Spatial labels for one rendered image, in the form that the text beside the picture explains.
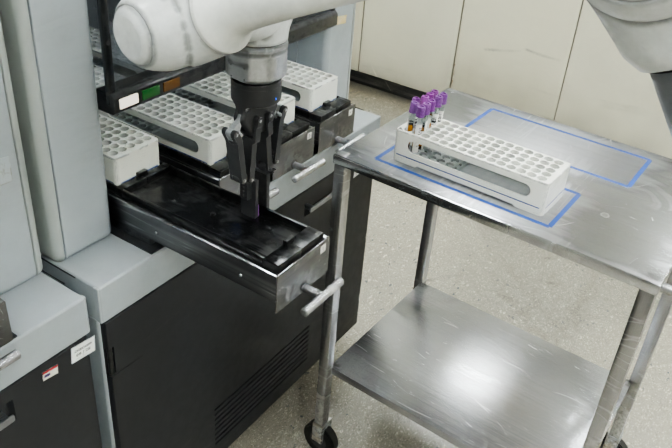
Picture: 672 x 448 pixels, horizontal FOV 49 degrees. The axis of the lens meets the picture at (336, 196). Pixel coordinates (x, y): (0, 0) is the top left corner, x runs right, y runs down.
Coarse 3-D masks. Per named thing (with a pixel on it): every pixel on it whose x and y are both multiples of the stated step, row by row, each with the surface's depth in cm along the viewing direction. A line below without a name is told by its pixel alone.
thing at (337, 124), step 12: (300, 108) 153; (324, 108) 154; (336, 108) 155; (348, 108) 158; (312, 120) 151; (324, 120) 152; (336, 120) 155; (348, 120) 160; (324, 132) 153; (336, 132) 157; (348, 132) 162; (324, 144) 154; (348, 144) 155
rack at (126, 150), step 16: (112, 128) 129; (128, 128) 130; (112, 144) 124; (128, 144) 125; (144, 144) 125; (112, 160) 120; (128, 160) 122; (144, 160) 125; (112, 176) 122; (128, 176) 124
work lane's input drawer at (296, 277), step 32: (128, 192) 120; (160, 192) 124; (192, 192) 124; (224, 192) 123; (128, 224) 122; (160, 224) 117; (192, 224) 114; (224, 224) 117; (256, 224) 117; (288, 224) 117; (192, 256) 115; (224, 256) 111; (256, 256) 108; (288, 256) 108; (320, 256) 115; (256, 288) 109; (288, 288) 110
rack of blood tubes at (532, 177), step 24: (432, 144) 130; (456, 144) 129; (480, 144) 130; (504, 144) 131; (432, 168) 132; (456, 168) 133; (480, 168) 134; (504, 168) 123; (528, 168) 124; (552, 168) 124; (504, 192) 125; (528, 192) 128; (552, 192) 122
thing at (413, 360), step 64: (384, 128) 147; (512, 128) 151; (576, 128) 154; (448, 192) 127; (576, 192) 130; (640, 192) 132; (576, 256) 114; (640, 256) 114; (384, 320) 179; (448, 320) 181; (640, 320) 112; (320, 384) 166; (384, 384) 161; (448, 384) 162; (512, 384) 164; (576, 384) 165; (640, 384) 166
